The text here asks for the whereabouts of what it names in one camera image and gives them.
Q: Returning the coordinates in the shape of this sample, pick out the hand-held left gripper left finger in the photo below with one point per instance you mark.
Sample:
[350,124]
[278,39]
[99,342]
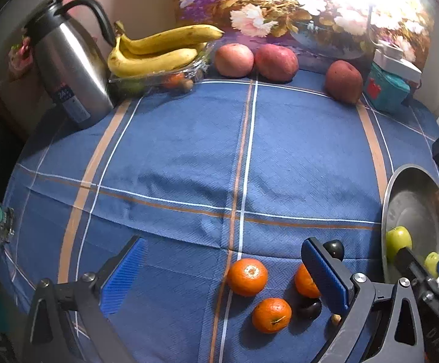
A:
[123,272]

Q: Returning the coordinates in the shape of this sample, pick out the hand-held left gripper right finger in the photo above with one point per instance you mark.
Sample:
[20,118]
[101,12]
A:
[323,272]

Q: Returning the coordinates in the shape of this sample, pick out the small green apple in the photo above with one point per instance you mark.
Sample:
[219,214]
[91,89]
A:
[431,262]

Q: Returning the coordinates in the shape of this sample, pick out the large green apple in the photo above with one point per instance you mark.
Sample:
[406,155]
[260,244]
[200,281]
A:
[398,240]

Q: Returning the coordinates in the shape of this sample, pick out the black plum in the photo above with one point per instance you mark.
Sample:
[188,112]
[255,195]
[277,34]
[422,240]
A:
[309,308]
[334,248]

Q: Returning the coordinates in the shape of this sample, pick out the small tan fruit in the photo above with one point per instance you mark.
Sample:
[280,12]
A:
[336,319]

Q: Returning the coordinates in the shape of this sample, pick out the stainless steel bowl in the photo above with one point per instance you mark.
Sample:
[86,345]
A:
[416,204]

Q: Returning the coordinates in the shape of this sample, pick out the blue plaid tablecloth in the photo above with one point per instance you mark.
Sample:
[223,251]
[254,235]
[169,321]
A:
[189,151]

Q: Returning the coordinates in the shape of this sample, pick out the teal box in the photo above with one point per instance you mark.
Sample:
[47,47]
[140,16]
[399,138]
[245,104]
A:
[384,90]

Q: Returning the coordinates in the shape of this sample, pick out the green fruit in wrap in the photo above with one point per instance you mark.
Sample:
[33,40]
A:
[130,86]

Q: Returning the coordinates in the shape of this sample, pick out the dark red apple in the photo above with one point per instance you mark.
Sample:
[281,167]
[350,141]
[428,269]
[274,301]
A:
[277,62]
[343,83]

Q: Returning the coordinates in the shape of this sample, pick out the clear plastic fruit tray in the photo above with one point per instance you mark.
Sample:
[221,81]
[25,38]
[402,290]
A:
[155,79]

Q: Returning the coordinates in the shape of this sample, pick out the small brown kiwi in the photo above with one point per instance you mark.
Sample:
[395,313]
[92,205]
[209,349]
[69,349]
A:
[187,85]

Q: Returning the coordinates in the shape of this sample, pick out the small orange in wrap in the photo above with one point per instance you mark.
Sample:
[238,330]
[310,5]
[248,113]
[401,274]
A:
[174,80]

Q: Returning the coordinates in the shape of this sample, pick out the stainless steel thermos jug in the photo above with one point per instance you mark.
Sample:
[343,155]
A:
[72,75]

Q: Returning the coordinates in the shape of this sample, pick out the white box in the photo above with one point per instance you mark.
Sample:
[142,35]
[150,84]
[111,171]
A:
[397,62]

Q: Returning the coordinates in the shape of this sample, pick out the yellow banana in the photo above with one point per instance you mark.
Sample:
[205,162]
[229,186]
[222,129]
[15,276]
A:
[166,39]
[147,64]

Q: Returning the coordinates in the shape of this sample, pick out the pale red apple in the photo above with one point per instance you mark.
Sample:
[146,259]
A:
[234,60]

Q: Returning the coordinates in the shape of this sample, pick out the floral painting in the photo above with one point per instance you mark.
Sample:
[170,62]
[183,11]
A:
[264,7]

